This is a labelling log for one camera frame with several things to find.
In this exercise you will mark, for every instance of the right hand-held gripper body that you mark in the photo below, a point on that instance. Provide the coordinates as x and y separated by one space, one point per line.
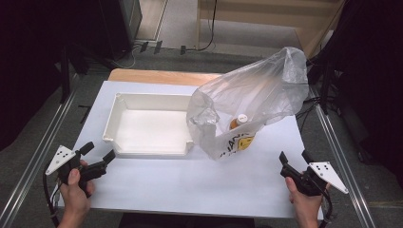
326 174

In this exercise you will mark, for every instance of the orange bottle with white cap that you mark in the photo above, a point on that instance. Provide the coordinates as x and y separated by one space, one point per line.
242 119

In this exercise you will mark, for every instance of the person's right hand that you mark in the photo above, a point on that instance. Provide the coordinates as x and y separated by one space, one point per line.
305 205

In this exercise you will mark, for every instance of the person's left hand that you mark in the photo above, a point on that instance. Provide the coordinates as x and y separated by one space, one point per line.
74 199

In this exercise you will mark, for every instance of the black tripod stand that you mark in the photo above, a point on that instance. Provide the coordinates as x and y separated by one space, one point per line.
326 85

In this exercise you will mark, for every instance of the white plastic tray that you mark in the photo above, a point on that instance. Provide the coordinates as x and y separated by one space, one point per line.
149 129

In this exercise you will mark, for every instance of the dark cabinet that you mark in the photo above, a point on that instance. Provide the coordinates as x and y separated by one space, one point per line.
120 25

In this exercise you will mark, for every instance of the black curtain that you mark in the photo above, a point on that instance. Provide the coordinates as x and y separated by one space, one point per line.
374 79
31 63

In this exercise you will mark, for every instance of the clear plastic bag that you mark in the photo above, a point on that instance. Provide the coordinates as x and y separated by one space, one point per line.
263 85

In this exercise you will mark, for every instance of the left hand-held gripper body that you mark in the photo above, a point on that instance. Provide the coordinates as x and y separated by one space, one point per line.
58 158

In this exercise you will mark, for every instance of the wooden table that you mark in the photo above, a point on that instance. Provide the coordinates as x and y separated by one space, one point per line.
152 76

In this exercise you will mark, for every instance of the metal floor rail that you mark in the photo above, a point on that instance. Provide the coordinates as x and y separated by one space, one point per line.
38 152
343 161

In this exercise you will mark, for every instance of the black power plug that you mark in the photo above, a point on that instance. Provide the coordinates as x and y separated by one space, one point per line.
144 46
183 49
158 46

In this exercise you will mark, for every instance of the black metal stand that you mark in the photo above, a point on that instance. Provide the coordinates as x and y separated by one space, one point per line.
65 76

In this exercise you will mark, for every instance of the light wooden shelf unit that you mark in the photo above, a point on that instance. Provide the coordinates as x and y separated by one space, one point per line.
253 12

